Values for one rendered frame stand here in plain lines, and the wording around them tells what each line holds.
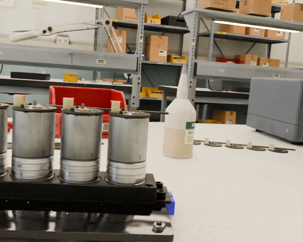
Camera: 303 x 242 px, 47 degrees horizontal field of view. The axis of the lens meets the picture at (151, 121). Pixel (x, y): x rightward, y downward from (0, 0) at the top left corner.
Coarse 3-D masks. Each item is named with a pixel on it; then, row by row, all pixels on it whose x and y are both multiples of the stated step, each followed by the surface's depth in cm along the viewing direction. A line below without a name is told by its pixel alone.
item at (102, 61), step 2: (140, 36) 249; (142, 36) 249; (140, 38) 249; (142, 38) 250; (140, 40) 249; (142, 40) 250; (0, 52) 220; (0, 54) 221; (98, 60) 239; (100, 60) 240; (102, 60) 240; (104, 60) 240; (98, 62) 239; (100, 62) 240; (102, 62) 240; (104, 62) 241
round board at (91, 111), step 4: (72, 108) 20; (76, 108) 21; (88, 108) 22; (64, 112) 20; (68, 112) 20; (72, 112) 19; (76, 112) 19; (80, 112) 19; (84, 112) 19; (88, 112) 20; (92, 112) 20; (96, 112) 20; (100, 112) 20
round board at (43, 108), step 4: (28, 104) 21; (32, 104) 21; (12, 108) 20; (16, 108) 19; (20, 108) 19; (24, 108) 19; (36, 108) 20; (40, 108) 20; (44, 108) 20; (48, 108) 20; (52, 108) 20; (56, 108) 21
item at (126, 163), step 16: (128, 112) 21; (112, 128) 20; (128, 128) 20; (144, 128) 20; (112, 144) 20; (128, 144) 20; (144, 144) 21; (112, 160) 20; (128, 160) 20; (144, 160) 21; (112, 176) 20; (128, 176) 20; (144, 176) 21
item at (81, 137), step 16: (64, 128) 20; (80, 128) 20; (96, 128) 20; (64, 144) 20; (80, 144) 20; (96, 144) 20; (64, 160) 20; (80, 160) 20; (96, 160) 20; (64, 176) 20; (80, 176) 20; (96, 176) 21
